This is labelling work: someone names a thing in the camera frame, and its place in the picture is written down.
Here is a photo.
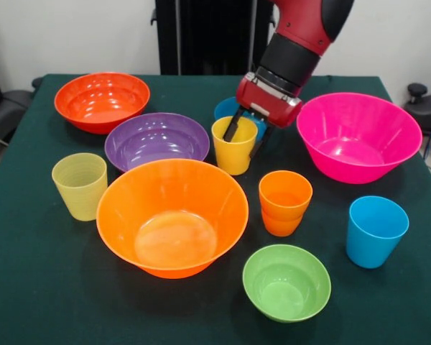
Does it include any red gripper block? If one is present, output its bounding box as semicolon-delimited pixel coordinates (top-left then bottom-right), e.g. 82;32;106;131
221;71;303;160

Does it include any yellow plastic cup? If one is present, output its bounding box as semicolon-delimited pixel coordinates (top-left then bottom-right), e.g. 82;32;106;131
210;115;259;176

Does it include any small blue plastic bowl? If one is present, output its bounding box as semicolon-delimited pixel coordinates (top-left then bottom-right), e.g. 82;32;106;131
213;96;269;143

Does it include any orange plastic cup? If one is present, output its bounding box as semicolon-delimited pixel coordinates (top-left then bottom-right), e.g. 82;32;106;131
261;208;306;238
258;170;314;222

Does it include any purple plastic bowl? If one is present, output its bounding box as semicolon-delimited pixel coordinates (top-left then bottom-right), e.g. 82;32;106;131
104;112;211;173

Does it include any large pink plastic bowl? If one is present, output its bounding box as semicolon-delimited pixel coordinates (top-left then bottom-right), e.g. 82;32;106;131
295;92;424;185

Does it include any large orange plastic bowl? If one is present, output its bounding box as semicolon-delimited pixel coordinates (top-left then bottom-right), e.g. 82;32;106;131
96;158;250;280

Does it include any red plastic bowl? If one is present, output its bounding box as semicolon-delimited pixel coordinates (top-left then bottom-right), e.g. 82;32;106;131
53;71;152;135

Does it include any small green plastic bowl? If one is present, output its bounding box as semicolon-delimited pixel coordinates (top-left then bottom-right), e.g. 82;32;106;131
241;244;333;323

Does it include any blue plastic cup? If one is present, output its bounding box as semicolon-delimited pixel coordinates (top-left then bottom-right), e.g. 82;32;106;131
346;195;410;270

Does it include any pale yellow-green plastic cup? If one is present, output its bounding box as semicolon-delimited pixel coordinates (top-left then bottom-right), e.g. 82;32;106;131
51;152;108;222

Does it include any black office chair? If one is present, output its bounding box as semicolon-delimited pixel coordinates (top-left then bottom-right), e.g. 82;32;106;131
404;83;431;161
0;46;33;144

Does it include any dark green table cloth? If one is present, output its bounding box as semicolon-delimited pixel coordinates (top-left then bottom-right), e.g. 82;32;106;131
0;73;431;345

